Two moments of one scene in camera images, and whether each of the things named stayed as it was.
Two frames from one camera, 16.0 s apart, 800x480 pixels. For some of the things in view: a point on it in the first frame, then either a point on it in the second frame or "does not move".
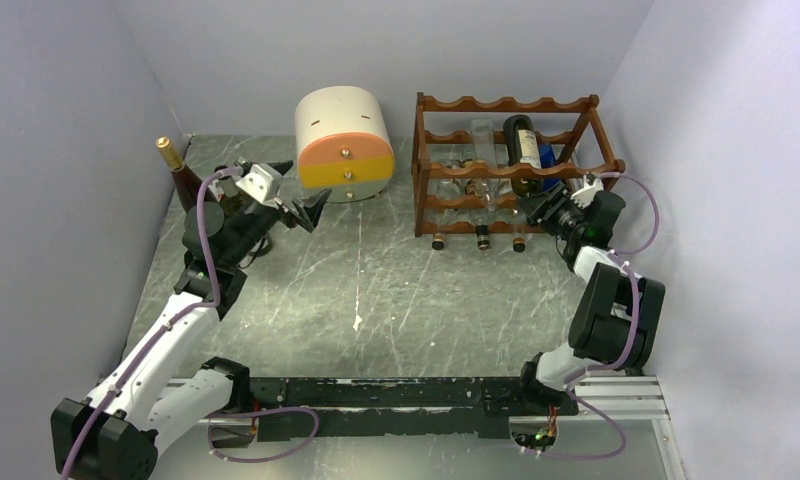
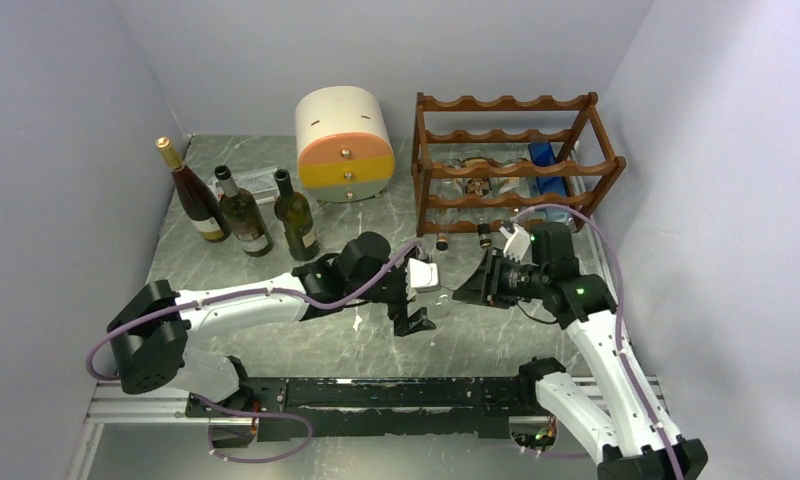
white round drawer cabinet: x=344 y=143 does not move
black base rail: x=377 y=408 does not move
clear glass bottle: x=487 y=190 -> x=439 y=302
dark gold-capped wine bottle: x=186 y=181 does not move
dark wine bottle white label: x=521 y=147 -> x=294 y=209
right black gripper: x=545 y=221 -> x=482 y=285
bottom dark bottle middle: x=482 y=233 does not move
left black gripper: x=309 y=209 -> x=416 y=321
